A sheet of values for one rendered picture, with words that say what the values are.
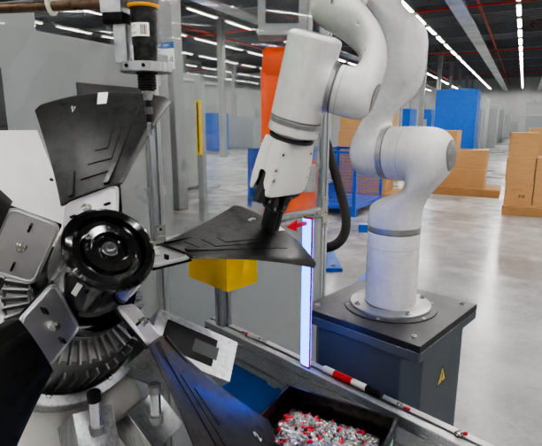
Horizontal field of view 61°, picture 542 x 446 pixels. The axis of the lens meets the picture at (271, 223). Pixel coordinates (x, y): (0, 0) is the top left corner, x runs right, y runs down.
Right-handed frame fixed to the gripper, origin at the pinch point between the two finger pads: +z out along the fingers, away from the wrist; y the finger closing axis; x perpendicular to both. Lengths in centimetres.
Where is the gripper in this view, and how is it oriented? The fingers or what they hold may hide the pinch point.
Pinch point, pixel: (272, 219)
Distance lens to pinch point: 83.3
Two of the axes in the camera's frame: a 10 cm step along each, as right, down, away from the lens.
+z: -2.1, 8.9, 4.0
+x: 6.7, 4.3, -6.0
